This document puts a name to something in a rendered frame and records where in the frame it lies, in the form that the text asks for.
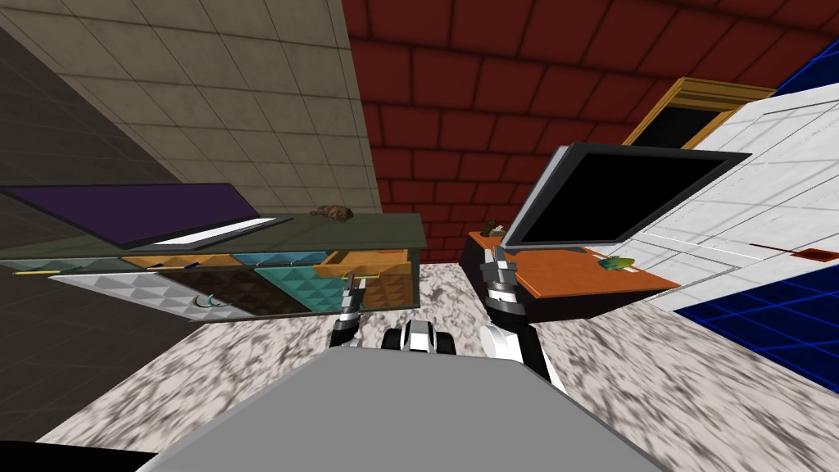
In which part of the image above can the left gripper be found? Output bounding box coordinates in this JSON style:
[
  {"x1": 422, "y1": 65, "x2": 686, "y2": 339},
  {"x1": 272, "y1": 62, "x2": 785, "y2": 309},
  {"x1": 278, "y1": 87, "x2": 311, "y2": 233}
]
[{"x1": 342, "y1": 275, "x2": 366, "y2": 315}]

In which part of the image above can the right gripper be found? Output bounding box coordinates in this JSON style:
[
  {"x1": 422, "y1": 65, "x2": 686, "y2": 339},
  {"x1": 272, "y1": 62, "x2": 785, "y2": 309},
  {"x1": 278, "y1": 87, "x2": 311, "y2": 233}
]
[{"x1": 482, "y1": 245, "x2": 519, "y2": 291}]

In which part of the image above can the orange drawer front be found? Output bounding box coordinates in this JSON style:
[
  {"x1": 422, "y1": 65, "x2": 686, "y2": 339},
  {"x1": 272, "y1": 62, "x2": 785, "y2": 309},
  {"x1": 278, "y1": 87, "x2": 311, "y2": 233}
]
[{"x1": 313, "y1": 250, "x2": 414, "y2": 281}]

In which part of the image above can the orange table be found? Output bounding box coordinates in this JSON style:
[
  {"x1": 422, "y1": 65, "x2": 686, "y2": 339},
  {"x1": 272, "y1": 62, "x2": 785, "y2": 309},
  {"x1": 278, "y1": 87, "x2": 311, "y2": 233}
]
[{"x1": 458, "y1": 229, "x2": 683, "y2": 325}]

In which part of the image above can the brown lumpy object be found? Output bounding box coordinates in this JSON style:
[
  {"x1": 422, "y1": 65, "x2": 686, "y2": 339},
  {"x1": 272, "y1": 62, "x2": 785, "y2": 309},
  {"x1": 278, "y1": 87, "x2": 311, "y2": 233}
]
[{"x1": 309, "y1": 203, "x2": 356, "y2": 225}]

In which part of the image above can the black flat television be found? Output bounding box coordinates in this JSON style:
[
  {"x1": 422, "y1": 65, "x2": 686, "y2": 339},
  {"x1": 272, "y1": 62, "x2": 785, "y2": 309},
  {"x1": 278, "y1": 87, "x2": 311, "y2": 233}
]
[{"x1": 499, "y1": 142, "x2": 754, "y2": 254}]

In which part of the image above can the multicoloured sideboard with green top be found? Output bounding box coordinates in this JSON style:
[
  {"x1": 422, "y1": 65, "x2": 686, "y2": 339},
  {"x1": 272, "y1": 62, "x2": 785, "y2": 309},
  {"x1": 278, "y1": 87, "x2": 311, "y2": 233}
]
[{"x1": 0, "y1": 211, "x2": 429, "y2": 323}]

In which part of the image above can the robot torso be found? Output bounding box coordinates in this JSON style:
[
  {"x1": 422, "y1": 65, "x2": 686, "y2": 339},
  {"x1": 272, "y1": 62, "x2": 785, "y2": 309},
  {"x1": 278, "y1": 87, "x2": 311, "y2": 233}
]
[{"x1": 134, "y1": 320, "x2": 669, "y2": 472}]

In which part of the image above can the open laptop with purple screen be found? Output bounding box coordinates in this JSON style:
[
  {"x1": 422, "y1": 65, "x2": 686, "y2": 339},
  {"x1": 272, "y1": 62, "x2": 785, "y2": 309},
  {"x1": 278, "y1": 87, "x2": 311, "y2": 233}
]
[{"x1": 0, "y1": 183, "x2": 296, "y2": 253}]

